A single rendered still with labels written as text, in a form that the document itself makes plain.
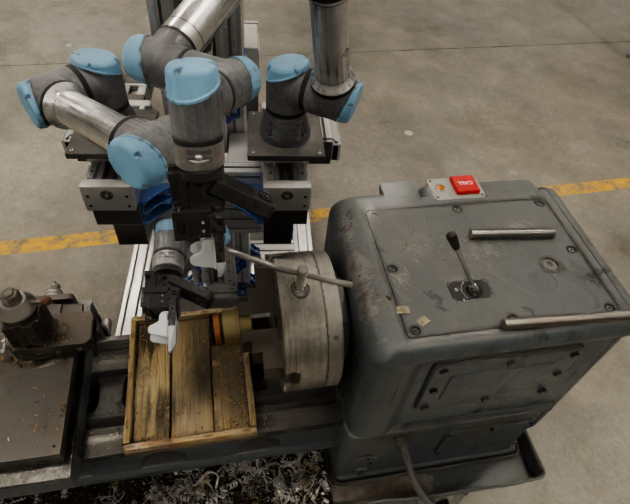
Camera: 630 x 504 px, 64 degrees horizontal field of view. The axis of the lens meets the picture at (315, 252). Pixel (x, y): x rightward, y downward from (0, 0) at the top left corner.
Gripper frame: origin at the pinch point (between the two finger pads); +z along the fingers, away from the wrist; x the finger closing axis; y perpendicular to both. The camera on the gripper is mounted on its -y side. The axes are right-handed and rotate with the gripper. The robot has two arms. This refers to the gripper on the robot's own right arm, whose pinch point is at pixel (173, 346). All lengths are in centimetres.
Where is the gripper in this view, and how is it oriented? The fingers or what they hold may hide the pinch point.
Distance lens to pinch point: 117.2
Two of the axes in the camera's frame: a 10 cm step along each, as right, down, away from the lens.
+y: -9.8, 0.3, -1.7
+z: 1.3, 7.8, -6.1
